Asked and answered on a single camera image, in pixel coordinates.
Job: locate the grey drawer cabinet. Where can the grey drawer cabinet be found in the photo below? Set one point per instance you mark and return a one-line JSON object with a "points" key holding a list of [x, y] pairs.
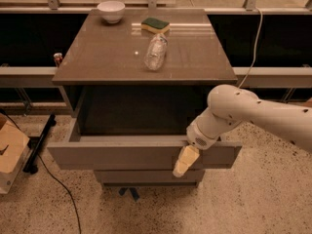
{"points": [[104, 54]]}

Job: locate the black metal stand leg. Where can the black metal stand leg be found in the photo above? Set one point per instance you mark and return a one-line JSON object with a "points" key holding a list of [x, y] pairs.
{"points": [[37, 142]]}

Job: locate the grey bottom drawer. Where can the grey bottom drawer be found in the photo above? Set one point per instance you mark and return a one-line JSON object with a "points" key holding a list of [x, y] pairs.
{"points": [[112, 177]]}

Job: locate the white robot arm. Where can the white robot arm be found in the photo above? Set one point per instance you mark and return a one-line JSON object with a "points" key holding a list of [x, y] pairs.
{"points": [[228, 107]]}

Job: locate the grey drawer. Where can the grey drawer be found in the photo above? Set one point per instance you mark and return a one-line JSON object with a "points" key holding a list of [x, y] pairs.
{"points": [[112, 177], [128, 128]]}

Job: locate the white ceramic bowl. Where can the white ceramic bowl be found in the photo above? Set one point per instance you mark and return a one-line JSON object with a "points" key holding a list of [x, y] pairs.
{"points": [[111, 11]]}

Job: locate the cardboard box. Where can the cardboard box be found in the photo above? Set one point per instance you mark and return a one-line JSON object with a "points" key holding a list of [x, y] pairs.
{"points": [[13, 150]]}

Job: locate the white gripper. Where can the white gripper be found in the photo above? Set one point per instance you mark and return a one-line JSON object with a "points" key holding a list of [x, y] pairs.
{"points": [[199, 138]]}

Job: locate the red soda can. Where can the red soda can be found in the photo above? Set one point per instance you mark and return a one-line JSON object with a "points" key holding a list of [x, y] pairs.
{"points": [[58, 59]]}

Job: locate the green yellow sponge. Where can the green yellow sponge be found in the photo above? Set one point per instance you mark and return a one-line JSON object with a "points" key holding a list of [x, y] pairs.
{"points": [[155, 25]]}

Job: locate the clear plastic water bottle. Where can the clear plastic water bottle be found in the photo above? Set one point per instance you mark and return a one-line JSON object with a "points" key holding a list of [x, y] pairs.
{"points": [[156, 52]]}

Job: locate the grey top drawer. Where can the grey top drawer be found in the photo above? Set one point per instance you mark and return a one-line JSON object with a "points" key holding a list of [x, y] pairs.
{"points": [[128, 128]]}

